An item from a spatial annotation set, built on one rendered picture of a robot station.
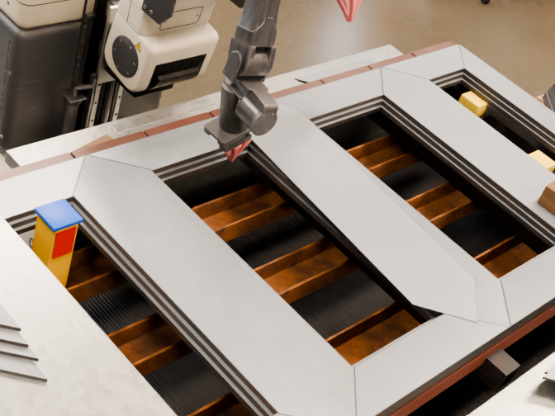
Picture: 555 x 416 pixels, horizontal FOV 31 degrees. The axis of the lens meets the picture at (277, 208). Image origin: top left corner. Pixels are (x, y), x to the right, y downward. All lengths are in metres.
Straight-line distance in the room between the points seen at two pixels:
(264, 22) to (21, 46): 0.92
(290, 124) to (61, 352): 1.02
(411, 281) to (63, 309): 0.78
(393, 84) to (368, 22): 2.19
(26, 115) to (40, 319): 1.44
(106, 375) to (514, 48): 3.90
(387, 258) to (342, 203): 0.16
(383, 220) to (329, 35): 2.48
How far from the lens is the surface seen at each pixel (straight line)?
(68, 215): 1.73
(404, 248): 1.96
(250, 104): 1.84
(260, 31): 1.82
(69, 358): 1.29
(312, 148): 2.12
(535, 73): 4.82
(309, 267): 2.09
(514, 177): 2.32
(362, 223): 1.98
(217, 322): 1.67
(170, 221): 1.82
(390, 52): 2.97
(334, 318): 2.20
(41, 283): 1.38
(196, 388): 1.96
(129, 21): 2.43
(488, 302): 1.94
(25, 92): 2.67
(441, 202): 2.43
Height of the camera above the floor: 2.03
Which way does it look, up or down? 38 degrees down
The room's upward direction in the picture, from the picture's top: 20 degrees clockwise
